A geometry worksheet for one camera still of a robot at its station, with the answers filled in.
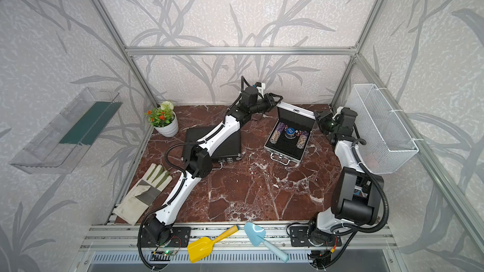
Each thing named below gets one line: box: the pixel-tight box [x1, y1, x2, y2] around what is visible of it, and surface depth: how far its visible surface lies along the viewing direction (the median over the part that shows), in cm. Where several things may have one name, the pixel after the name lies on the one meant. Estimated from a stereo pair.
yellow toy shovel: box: [187, 224, 240, 264], surface depth 72 cm
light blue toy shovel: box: [243, 221, 290, 263], surface depth 75 cm
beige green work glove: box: [113, 163, 173, 226], surface depth 86 cm
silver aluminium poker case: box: [263, 101, 316, 166], surface depth 98 cm
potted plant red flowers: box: [143, 100, 179, 138], surface depth 100 cm
